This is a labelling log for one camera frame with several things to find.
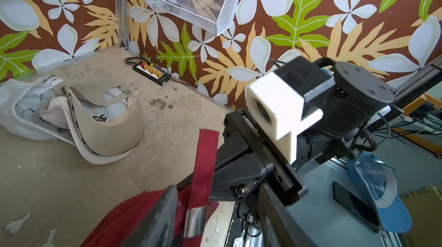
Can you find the blue baseball cap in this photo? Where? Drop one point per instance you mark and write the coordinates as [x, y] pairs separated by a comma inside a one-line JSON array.
[[377, 181]]

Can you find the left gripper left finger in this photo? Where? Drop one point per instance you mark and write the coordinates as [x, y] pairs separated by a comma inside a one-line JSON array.
[[157, 228]]

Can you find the black smartphone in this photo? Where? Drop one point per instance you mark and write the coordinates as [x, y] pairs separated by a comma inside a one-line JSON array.
[[363, 212]]

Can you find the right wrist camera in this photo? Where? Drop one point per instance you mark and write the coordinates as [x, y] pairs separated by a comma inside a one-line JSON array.
[[288, 100]]

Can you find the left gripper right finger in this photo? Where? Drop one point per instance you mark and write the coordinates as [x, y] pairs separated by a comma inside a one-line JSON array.
[[279, 229]]

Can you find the cardboard box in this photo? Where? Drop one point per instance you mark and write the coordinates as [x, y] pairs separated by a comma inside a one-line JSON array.
[[425, 208]]

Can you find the black orange device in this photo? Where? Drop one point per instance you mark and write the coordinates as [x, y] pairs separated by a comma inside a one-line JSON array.
[[147, 70]]

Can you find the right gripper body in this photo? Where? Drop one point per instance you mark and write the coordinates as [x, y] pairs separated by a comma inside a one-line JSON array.
[[246, 160]]

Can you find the maroon baseball cap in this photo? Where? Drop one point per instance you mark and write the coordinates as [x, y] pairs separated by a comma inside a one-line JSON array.
[[193, 206]]

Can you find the beige baseball cap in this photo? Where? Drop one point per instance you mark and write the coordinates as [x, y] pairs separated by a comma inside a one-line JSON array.
[[102, 114]]

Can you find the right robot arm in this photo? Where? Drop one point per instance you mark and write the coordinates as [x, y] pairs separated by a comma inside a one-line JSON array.
[[356, 97]]

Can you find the white baseball cap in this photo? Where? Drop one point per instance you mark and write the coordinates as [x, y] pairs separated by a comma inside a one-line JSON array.
[[32, 111]]

